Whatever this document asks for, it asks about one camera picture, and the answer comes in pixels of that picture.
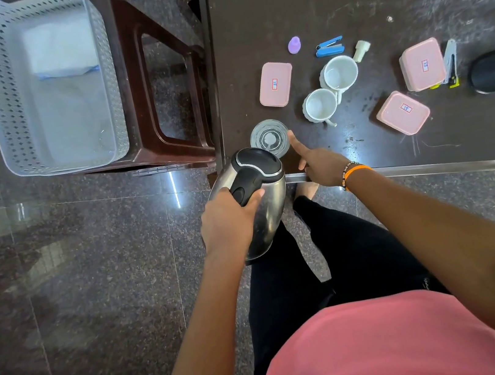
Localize person's left hand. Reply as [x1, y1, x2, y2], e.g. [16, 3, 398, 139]
[195, 182, 275, 266]

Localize person's right hand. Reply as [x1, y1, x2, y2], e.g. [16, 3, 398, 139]
[287, 121, 358, 194]

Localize steel electric kettle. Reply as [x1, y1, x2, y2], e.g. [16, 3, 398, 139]
[200, 143, 298, 269]

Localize person's right forearm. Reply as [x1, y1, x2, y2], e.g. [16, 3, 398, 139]
[345, 147, 495, 375]

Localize person's left forearm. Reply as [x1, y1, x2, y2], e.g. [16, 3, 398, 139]
[131, 241, 269, 375]

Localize round grey kettle base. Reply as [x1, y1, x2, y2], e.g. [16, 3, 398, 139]
[247, 116, 293, 163]

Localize white ceramic cup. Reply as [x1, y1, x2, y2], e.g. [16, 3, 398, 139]
[316, 53, 363, 107]
[299, 86, 343, 132]

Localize person's bare foot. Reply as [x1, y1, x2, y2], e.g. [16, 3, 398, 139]
[294, 180, 322, 203]

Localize orange wristband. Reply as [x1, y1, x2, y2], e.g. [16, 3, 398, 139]
[343, 163, 375, 192]

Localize pink lidded container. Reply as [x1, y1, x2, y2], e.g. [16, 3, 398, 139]
[396, 36, 449, 94]
[254, 58, 298, 111]
[373, 86, 434, 141]

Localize brown plastic stool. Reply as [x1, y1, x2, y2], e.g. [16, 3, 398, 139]
[57, 0, 223, 187]

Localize black trousers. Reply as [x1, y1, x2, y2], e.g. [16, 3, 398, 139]
[224, 176, 463, 375]

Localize blue stapler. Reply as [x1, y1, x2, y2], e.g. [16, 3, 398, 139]
[313, 35, 346, 59]

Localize small white bottle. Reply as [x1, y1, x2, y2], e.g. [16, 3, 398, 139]
[350, 39, 373, 64]

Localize grey stapler with yellow base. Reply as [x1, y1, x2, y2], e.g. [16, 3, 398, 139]
[423, 38, 464, 92]

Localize white perforated plastic basket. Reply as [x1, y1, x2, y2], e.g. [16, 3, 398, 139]
[0, 0, 133, 184]

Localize pink shirt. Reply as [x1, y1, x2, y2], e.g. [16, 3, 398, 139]
[246, 279, 495, 375]

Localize white folded cloth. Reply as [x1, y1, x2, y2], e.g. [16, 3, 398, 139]
[21, 15, 101, 84]

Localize beaded bracelet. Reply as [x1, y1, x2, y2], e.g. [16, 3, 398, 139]
[339, 160, 364, 190]

